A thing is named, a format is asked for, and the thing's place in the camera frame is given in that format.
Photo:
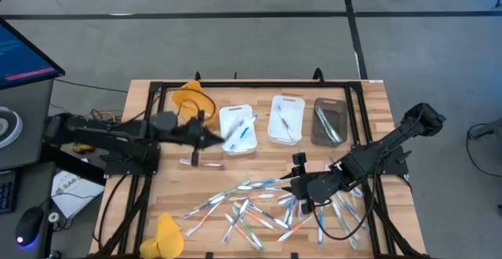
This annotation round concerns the computer monitor blue screen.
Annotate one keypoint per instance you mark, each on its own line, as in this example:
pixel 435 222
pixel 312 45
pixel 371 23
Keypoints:
pixel 19 59

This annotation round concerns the white printed paper sheet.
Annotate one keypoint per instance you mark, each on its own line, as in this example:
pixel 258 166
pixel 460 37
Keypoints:
pixel 74 196

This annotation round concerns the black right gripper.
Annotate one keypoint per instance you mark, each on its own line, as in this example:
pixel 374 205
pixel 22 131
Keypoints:
pixel 317 186

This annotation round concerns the yellow tool on floor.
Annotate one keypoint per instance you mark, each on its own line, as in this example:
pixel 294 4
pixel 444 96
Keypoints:
pixel 84 148

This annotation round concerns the white label sticker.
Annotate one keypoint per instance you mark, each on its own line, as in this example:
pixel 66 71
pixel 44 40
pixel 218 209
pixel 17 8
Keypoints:
pixel 375 81

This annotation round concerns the black desk leg bar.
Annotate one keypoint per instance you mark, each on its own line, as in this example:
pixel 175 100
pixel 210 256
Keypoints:
pixel 66 165

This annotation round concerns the white tape roll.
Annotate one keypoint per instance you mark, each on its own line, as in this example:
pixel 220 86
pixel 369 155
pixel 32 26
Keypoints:
pixel 54 213

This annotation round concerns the grey translucent plastic bin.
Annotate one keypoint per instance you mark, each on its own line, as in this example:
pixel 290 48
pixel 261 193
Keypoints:
pixel 341 106

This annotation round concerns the grey side desk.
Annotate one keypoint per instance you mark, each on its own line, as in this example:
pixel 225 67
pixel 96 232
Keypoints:
pixel 33 102

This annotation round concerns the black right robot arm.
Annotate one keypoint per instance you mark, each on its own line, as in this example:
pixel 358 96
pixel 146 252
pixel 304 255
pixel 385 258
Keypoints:
pixel 392 141

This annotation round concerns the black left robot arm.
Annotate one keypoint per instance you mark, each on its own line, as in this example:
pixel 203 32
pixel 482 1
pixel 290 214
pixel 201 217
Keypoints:
pixel 102 133

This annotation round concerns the black arched clamp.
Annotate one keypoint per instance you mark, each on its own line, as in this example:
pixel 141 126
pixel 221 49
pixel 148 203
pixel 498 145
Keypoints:
pixel 318 69
pixel 197 74

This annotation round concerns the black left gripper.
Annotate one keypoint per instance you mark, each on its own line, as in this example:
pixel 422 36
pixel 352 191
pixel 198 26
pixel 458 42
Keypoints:
pixel 188 133

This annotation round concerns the white round device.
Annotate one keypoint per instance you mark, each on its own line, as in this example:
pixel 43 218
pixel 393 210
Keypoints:
pixel 13 127

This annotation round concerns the black computer mouse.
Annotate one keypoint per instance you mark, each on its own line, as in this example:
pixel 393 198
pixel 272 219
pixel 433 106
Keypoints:
pixel 29 223

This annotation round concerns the yellow cloth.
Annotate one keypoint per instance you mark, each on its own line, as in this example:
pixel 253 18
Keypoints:
pixel 166 235

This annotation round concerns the black keyboard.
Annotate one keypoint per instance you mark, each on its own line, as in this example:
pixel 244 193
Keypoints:
pixel 7 192

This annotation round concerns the yellow plastic bin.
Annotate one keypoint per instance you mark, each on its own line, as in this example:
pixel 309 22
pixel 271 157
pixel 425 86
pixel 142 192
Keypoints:
pixel 188 94

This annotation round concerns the black clamp foot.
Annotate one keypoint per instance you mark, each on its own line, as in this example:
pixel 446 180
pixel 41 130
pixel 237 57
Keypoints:
pixel 209 256
pixel 294 256

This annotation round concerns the white plastic bin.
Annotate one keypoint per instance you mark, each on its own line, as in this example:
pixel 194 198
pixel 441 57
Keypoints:
pixel 251 143
pixel 296 111

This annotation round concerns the purple toothbrush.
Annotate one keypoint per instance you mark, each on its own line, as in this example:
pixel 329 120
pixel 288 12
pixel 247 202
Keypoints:
pixel 285 122
pixel 259 188
pixel 357 192
pixel 300 212
pixel 235 221
pixel 204 206
pixel 268 215

